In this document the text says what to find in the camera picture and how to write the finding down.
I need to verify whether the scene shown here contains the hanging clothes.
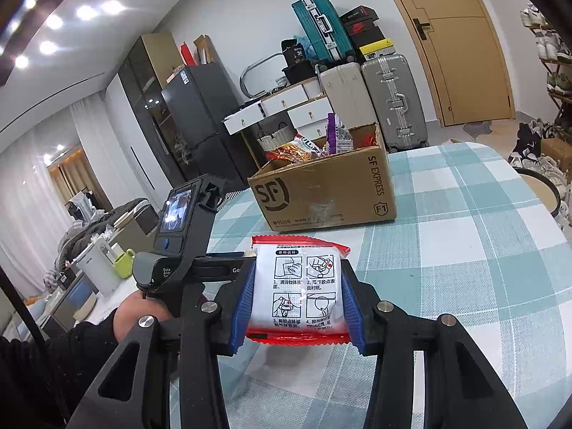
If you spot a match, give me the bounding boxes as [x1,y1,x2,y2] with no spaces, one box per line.
[67,190,105,224]

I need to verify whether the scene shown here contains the black refrigerator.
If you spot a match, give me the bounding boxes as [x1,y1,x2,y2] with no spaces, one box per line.
[161,61,260,188]

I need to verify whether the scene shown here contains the curved metal tube frame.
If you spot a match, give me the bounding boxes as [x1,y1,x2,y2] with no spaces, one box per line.
[240,53,287,99]

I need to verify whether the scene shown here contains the wooden door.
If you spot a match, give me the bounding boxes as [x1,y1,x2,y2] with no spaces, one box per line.
[373,0,516,128]

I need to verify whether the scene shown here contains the tall cardboard piece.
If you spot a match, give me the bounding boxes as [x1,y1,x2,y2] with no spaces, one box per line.
[193,34,220,67]

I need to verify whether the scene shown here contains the white wardrobe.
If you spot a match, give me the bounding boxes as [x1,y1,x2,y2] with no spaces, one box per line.
[74,74,188,211]

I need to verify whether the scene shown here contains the person's left hand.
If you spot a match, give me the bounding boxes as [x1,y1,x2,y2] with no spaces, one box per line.
[113,290,179,346]

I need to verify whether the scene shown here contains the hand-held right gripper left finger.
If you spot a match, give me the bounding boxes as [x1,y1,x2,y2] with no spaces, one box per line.
[67,257,260,429]

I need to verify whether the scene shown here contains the pile of white sneakers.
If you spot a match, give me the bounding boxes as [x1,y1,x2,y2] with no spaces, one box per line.
[507,118,572,228]

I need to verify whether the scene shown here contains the black shoe box red stripe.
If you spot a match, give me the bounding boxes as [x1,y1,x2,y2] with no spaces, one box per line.
[340,5,380,25]

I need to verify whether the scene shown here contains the ceiling spotlights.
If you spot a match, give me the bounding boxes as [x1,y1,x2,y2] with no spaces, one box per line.
[13,0,126,70]

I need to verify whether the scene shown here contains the small cardboard box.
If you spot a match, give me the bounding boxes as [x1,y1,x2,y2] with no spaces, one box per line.
[541,138,572,171]

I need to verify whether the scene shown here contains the wooden shoe rack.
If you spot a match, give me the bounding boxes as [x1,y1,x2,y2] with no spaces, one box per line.
[521,22,572,144]

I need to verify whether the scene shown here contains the woven laundry basket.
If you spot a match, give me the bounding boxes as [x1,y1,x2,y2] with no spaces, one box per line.
[257,125,296,153]

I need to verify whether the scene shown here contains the white curtain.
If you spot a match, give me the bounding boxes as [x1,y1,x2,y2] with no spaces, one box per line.
[0,98,97,296]

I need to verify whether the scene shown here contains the white bowl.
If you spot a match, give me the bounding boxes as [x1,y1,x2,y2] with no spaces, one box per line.
[74,295,97,320]

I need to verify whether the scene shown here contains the teal suitcase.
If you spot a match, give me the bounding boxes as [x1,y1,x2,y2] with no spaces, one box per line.
[291,0,356,64]

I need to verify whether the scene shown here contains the person's left forearm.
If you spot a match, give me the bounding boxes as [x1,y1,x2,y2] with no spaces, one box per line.
[0,313,121,429]

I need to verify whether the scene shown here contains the green mug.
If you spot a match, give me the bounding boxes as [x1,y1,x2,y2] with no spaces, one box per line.
[113,249,136,279]

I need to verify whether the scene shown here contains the black printed box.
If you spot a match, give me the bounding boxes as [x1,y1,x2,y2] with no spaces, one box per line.
[281,39,309,65]

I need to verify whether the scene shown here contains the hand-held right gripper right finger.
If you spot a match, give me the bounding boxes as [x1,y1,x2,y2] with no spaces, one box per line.
[342,259,530,429]

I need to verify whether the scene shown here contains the black storage bin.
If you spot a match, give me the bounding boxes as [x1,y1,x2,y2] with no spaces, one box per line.
[282,63,320,85]

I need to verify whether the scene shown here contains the beige suitcase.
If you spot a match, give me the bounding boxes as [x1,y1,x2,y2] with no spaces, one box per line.
[318,61,380,128]

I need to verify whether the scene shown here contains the grey sofa with clothes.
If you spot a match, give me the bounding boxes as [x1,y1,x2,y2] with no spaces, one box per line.
[42,199,159,287]

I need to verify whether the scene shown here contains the white kettle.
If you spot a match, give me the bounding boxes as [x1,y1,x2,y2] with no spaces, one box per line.
[74,240,118,296]

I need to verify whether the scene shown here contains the round beige stool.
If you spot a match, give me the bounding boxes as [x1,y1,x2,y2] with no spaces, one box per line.
[512,166,561,222]

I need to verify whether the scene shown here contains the silver suitcase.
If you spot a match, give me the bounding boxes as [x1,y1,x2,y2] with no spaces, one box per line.
[361,54,430,153]

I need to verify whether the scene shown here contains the white desk with drawers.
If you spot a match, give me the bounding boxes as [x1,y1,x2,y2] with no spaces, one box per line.
[223,76,334,166]

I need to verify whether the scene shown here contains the large purple candy bag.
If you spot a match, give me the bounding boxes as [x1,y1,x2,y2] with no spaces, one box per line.
[322,113,356,156]

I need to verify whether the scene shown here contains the white packet with red edges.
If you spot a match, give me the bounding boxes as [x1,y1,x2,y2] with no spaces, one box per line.
[245,235,351,346]

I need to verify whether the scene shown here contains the dark glass cabinet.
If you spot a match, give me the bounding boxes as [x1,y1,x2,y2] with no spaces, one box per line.
[117,31,182,184]

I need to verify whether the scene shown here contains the brown curtain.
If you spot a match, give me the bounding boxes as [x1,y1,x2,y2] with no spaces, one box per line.
[58,147,114,215]

